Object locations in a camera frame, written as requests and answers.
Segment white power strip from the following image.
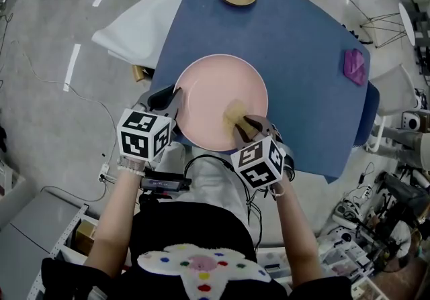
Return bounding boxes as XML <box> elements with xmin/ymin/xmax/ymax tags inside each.
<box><xmin>98</xmin><ymin>162</ymin><xmax>112</xmax><ymax>183</ymax></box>

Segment grey metal shelf rack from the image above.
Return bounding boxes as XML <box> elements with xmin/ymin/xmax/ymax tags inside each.
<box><xmin>0</xmin><ymin>189</ymin><xmax>101</xmax><ymax>300</ymax></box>

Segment blue chair cushion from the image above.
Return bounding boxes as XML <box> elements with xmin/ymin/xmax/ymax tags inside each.
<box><xmin>354</xmin><ymin>82</ymin><xmax>382</xmax><ymax>149</ymax></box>

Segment white round-faced device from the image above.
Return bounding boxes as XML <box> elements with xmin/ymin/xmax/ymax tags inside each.
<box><xmin>400</xmin><ymin>111</ymin><xmax>423</xmax><ymax>132</ymax></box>

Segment pink big plate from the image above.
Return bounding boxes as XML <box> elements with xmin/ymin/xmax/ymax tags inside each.
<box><xmin>173</xmin><ymin>54</ymin><xmax>270</xmax><ymax>153</ymax></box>

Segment person's left forearm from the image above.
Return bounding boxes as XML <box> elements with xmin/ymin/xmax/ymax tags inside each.
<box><xmin>83</xmin><ymin>164</ymin><xmax>146</xmax><ymax>280</ymax></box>

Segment person's right forearm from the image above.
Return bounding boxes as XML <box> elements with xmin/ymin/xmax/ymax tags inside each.
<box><xmin>267</xmin><ymin>174</ymin><xmax>320</xmax><ymax>289</ymax></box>

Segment beige sponge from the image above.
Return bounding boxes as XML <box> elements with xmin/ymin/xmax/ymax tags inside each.
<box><xmin>222</xmin><ymin>98</ymin><xmax>250</xmax><ymax>141</ymax></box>

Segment small round white table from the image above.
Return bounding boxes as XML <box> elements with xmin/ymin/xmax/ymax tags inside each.
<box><xmin>359</xmin><ymin>2</ymin><xmax>418</xmax><ymax>50</ymax></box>

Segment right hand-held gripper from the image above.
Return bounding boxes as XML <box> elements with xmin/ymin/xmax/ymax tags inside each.
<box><xmin>230</xmin><ymin>115</ymin><xmax>296</xmax><ymax>191</ymax></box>

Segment person's white trousers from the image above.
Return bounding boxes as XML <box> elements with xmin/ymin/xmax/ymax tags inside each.
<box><xmin>169</xmin><ymin>142</ymin><xmax>251</xmax><ymax>215</ymax></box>

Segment white bead bracelet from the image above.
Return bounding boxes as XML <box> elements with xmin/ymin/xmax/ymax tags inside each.
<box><xmin>117</xmin><ymin>165</ymin><xmax>146</xmax><ymax>178</ymax></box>

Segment row of clear storage bins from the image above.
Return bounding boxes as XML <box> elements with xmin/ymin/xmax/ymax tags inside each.
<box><xmin>258</xmin><ymin>224</ymin><xmax>376</xmax><ymax>293</ymax></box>

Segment white plastic chair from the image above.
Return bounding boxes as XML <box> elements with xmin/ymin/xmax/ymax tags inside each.
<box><xmin>91</xmin><ymin>0</ymin><xmax>192</xmax><ymax>70</ymax></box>

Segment purple cloth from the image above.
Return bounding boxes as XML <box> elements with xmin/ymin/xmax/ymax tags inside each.
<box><xmin>343</xmin><ymin>49</ymin><xmax>368</xmax><ymax>86</ymax></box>

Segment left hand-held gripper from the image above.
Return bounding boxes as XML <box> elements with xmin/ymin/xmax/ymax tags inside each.
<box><xmin>116</xmin><ymin>85</ymin><xmax>185</xmax><ymax>163</ymax></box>

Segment blue tablecloth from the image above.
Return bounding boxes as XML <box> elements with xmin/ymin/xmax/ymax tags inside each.
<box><xmin>147</xmin><ymin>0</ymin><xmax>372</xmax><ymax>185</ymax></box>

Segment person's black flower-patch shirt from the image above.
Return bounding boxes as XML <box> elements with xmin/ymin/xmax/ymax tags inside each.
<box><xmin>40</xmin><ymin>200</ymin><xmax>352</xmax><ymax>300</ymax></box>

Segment black waist-worn device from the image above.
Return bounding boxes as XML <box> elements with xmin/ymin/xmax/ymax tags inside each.
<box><xmin>138</xmin><ymin>172</ymin><xmax>193</xmax><ymax>193</ymax></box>

